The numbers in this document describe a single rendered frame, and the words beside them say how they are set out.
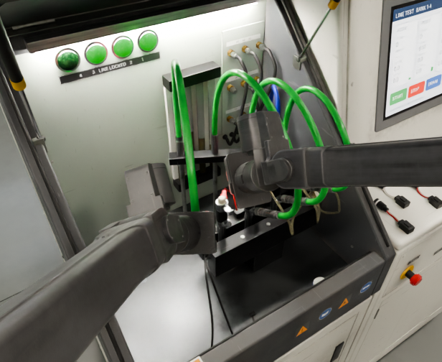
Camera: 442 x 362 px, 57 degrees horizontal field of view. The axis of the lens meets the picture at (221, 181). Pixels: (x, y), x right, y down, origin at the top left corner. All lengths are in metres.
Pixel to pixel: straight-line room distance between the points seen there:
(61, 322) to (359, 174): 0.39
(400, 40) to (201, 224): 0.75
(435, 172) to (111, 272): 0.35
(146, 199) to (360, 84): 0.71
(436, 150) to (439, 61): 0.85
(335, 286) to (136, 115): 0.63
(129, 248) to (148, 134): 0.71
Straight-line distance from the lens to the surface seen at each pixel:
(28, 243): 2.51
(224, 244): 1.01
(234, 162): 0.75
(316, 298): 0.98
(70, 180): 1.09
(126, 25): 0.92
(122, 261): 0.39
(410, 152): 0.52
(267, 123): 0.64
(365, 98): 1.13
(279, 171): 0.59
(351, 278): 1.03
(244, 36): 1.12
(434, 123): 1.43
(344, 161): 0.55
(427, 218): 1.19
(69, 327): 0.30
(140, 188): 0.55
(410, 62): 1.23
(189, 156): 0.66
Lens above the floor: 1.76
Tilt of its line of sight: 42 degrees down
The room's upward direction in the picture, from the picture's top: straight up
